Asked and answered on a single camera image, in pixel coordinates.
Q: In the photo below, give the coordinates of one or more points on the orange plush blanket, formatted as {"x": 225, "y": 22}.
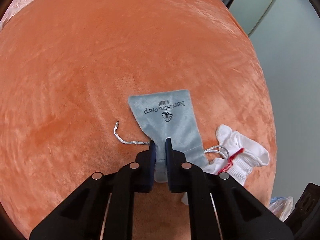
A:
{"x": 100, "y": 67}

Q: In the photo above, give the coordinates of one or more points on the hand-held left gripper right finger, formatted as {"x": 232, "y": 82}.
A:
{"x": 170, "y": 165}

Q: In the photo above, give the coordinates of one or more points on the white wardrobe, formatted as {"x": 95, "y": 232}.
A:
{"x": 282, "y": 42}

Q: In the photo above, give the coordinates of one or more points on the white sock red trim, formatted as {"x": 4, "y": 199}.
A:
{"x": 250, "y": 155}

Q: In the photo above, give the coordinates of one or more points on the translucent plastic bag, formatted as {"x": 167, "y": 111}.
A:
{"x": 280, "y": 206}

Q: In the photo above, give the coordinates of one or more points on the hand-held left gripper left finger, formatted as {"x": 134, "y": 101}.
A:
{"x": 150, "y": 165}

